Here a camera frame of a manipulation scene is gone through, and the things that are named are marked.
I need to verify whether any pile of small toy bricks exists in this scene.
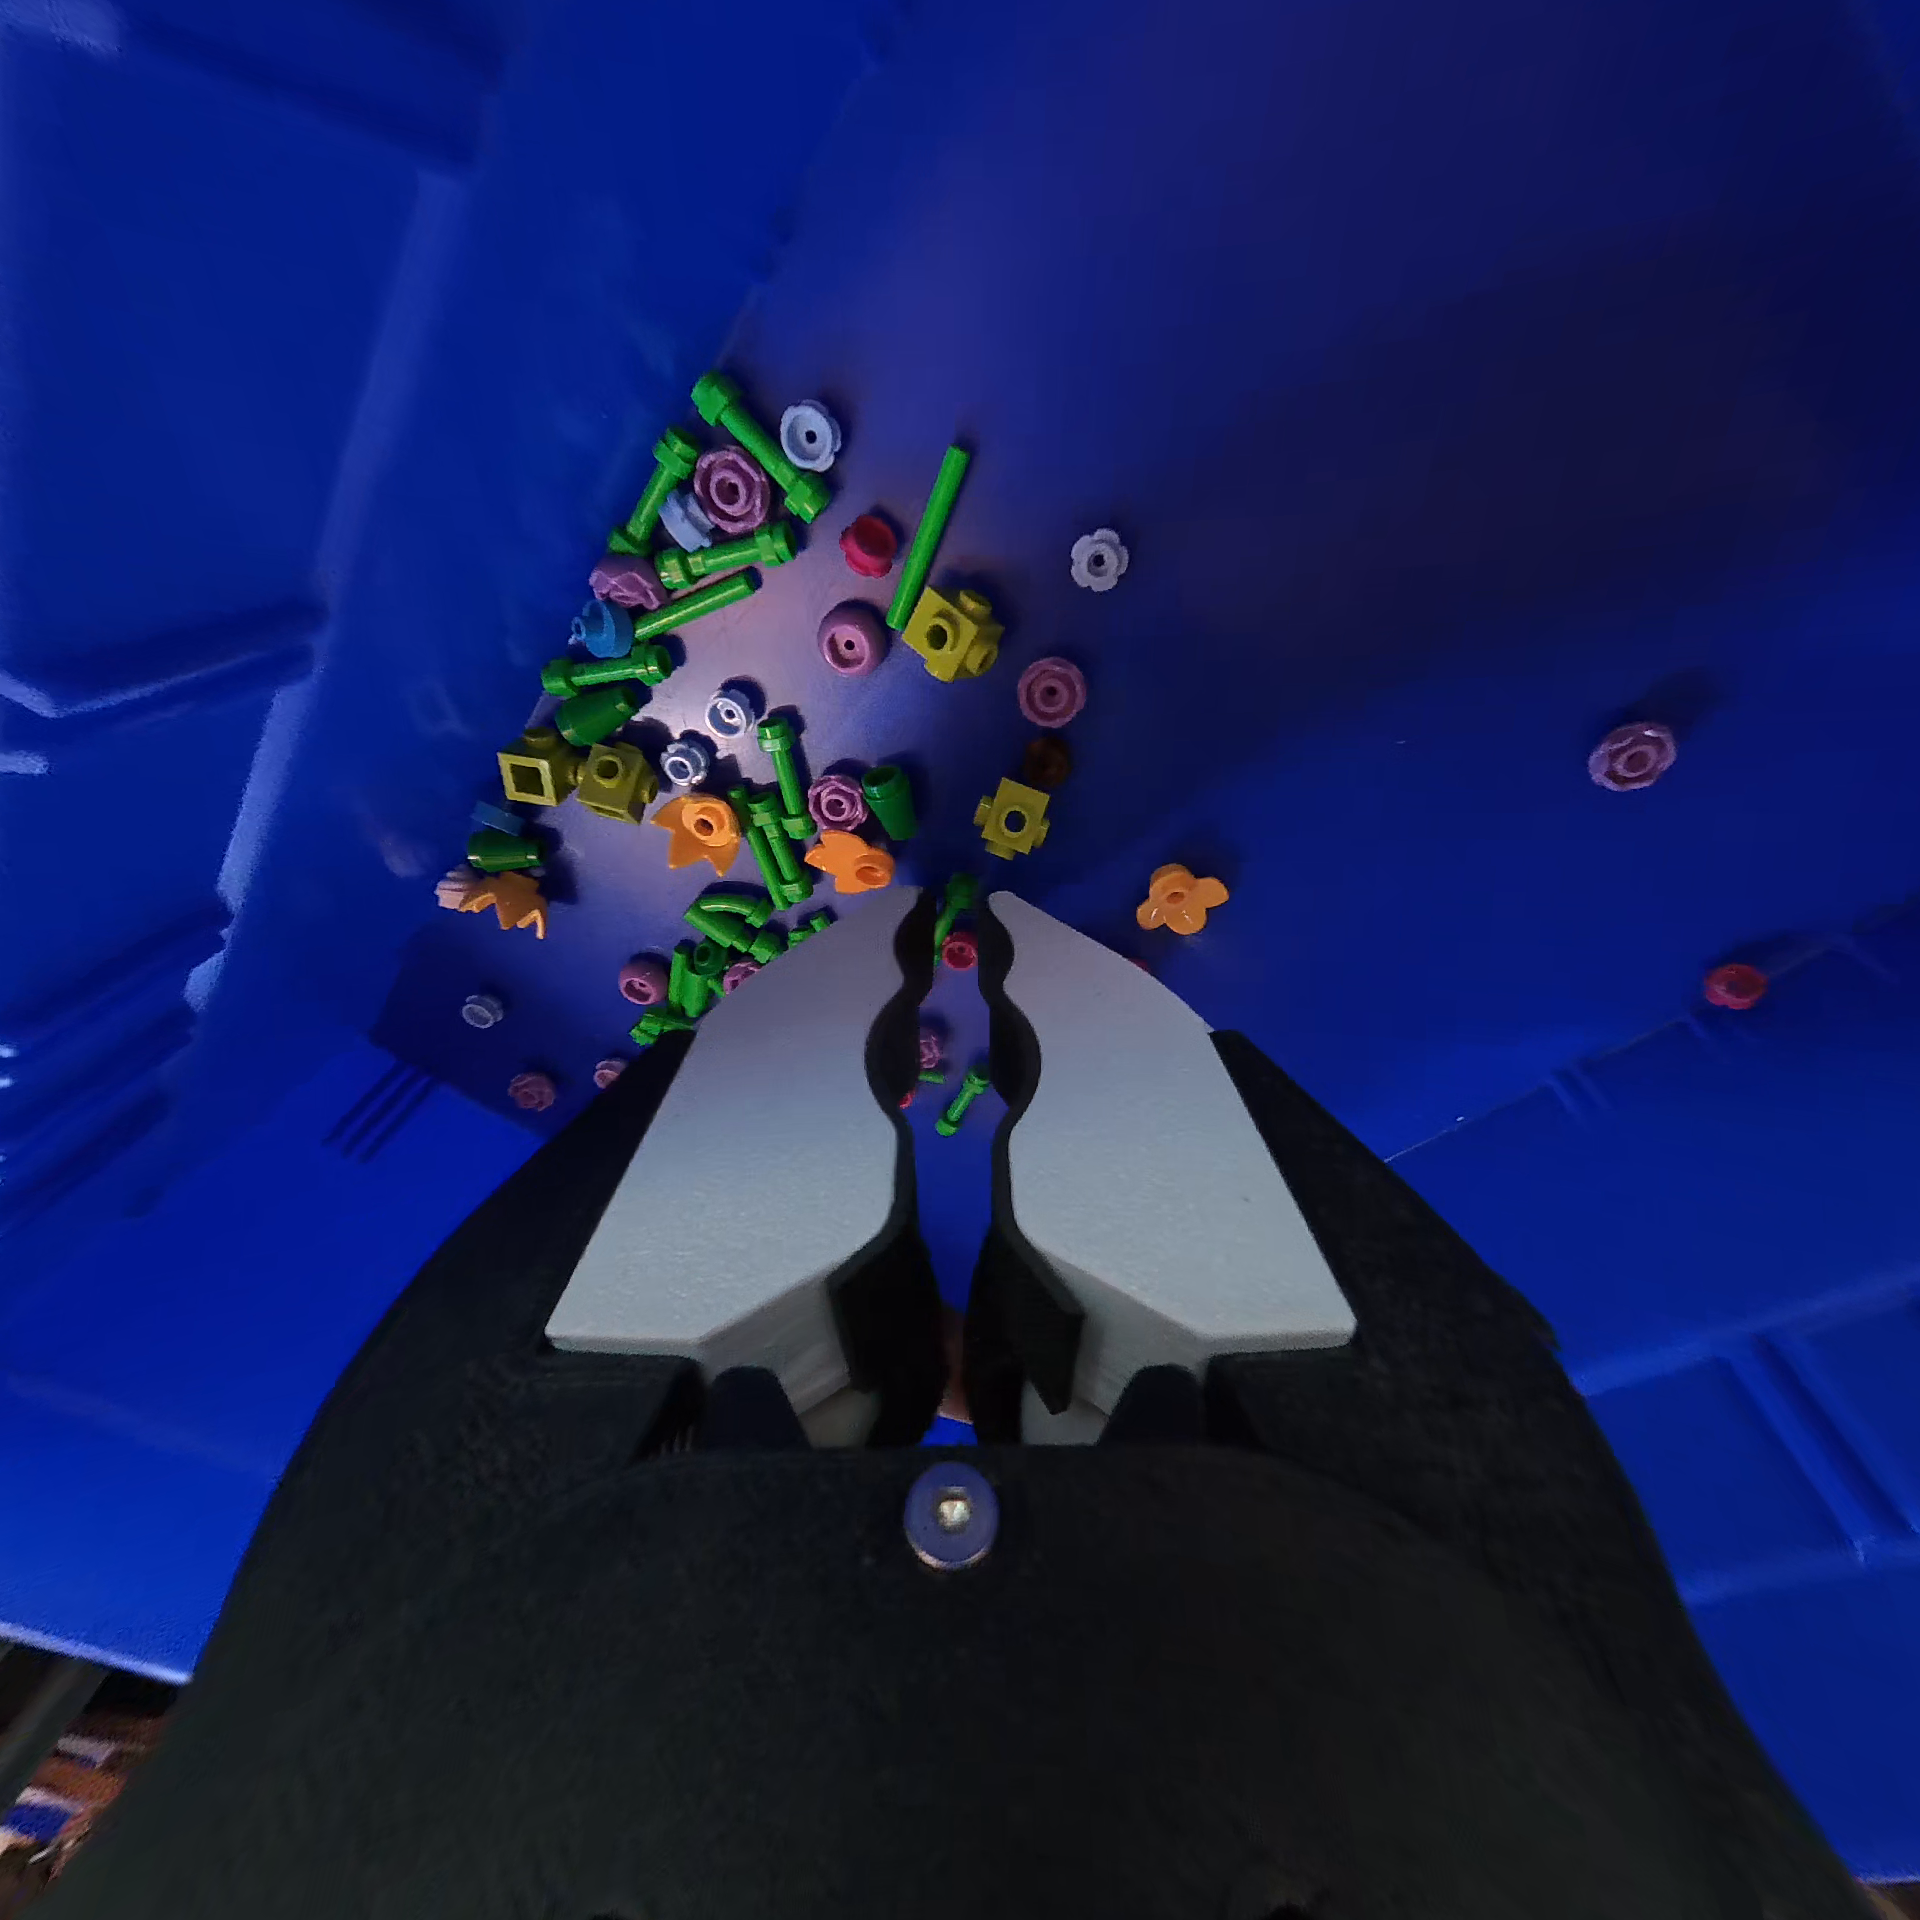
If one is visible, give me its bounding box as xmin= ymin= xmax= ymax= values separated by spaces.
xmin=436 ymin=367 xmax=1772 ymax=1127

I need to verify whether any blue plastic bin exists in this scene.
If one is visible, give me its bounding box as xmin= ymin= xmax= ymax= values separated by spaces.
xmin=0 ymin=0 xmax=1920 ymax=1879

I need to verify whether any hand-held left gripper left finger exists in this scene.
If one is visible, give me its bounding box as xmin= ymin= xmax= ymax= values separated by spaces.
xmin=549 ymin=890 xmax=946 ymax=1411

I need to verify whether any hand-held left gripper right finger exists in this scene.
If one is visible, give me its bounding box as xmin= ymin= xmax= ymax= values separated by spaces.
xmin=967 ymin=890 xmax=1359 ymax=1411

